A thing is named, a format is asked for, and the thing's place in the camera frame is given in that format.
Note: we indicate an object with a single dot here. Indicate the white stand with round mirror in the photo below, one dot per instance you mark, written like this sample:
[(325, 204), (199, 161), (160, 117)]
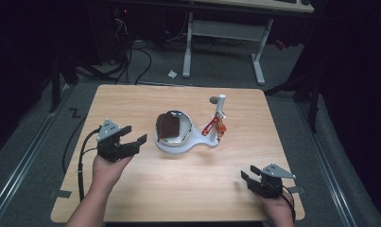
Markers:
[(178, 146)]

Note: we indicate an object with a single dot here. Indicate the person's left hand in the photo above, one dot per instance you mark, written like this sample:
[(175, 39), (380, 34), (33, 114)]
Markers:
[(107, 171)]

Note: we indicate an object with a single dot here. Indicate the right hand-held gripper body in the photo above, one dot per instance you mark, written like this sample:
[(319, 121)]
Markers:
[(271, 183)]

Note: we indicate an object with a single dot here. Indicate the black metal stand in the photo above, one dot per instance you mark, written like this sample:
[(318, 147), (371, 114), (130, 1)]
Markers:
[(55, 85)]

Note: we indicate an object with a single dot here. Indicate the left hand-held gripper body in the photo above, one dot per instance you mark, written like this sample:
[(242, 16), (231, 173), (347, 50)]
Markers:
[(111, 146)]

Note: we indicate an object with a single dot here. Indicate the person's right hand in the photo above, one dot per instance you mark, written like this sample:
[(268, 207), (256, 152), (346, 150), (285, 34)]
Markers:
[(278, 211)]

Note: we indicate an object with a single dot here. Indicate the black tripod stand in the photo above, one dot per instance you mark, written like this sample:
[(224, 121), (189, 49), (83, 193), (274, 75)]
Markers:
[(314, 94)]

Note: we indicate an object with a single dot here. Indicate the white frame desk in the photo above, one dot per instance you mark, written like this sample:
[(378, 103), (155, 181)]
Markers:
[(226, 30)]

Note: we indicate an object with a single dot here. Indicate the black tape strip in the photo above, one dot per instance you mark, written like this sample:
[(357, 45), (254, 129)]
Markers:
[(297, 189), (61, 193)]

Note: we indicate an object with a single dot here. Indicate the white paper scrap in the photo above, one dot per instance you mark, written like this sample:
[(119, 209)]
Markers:
[(172, 74)]

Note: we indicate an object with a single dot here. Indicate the red snack packet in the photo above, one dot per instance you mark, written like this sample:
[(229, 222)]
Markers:
[(214, 124)]

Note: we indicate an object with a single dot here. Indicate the metal floor rail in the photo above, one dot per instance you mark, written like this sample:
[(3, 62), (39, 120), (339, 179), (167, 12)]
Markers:
[(326, 167), (27, 148)]

